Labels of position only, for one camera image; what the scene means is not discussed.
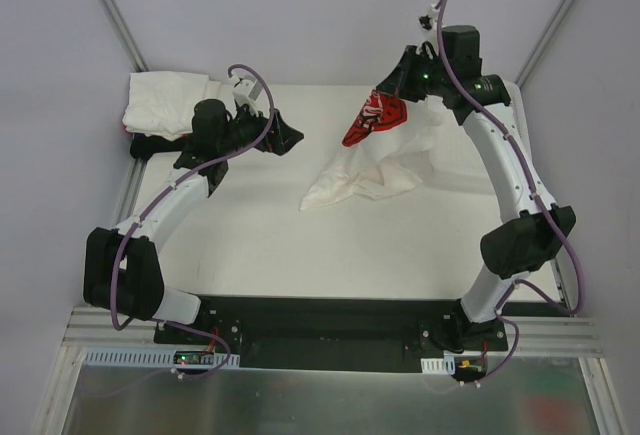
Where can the aluminium front rail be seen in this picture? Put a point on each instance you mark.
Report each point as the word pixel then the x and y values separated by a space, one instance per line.
pixel 527 336

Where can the aluminium frame post left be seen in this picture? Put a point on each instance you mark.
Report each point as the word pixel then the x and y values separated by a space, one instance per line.
pixel 124 35

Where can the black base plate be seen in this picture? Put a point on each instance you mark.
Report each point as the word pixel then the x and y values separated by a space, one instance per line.
pixel 383 357

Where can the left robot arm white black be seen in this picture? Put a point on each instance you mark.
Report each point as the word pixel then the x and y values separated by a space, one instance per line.
pixel 122 271

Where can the aluminium frame post right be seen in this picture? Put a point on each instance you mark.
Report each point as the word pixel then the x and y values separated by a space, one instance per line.
pixel 551 29

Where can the aluminium frame post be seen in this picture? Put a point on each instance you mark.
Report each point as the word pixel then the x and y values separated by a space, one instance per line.
pixel 551 29
pixel 124 35

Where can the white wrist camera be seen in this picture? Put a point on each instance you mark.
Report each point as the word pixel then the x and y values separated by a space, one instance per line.
pixel 245 90
pixel 429 21

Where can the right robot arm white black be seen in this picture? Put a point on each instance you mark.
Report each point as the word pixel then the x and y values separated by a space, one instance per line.
pixel 448 65

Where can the folded white t shirt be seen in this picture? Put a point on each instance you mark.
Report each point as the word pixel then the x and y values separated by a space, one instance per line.
pixel 161 103

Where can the folded black t shirt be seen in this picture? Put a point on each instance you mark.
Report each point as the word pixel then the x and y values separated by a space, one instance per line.
pixel 143 147

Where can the aluminium side rail right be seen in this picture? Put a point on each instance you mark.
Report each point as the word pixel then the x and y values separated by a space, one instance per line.
pixel 559 294

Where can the white slotted cable duct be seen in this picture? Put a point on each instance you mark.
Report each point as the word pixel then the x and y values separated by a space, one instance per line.
pixel 452 365
pixel 159 358

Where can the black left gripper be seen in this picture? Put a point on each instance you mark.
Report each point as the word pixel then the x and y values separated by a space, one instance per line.
pixel 270 131

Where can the white slotted cable duct left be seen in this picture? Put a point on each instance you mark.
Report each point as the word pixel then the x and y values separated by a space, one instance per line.
pixel 159 358

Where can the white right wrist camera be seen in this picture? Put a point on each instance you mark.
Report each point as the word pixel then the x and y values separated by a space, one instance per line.
pixel 429 21

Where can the white slotted cable duct right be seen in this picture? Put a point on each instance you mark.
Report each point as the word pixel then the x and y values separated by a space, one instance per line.
pixel 452 365

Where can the white t shirt red print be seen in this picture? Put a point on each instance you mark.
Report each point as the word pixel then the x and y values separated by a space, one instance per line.
pixel 368 161

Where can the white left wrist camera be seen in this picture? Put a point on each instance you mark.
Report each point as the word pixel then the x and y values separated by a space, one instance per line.
pixel 245 90

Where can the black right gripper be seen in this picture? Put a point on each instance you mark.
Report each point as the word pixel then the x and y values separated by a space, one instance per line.
pixel 397 77

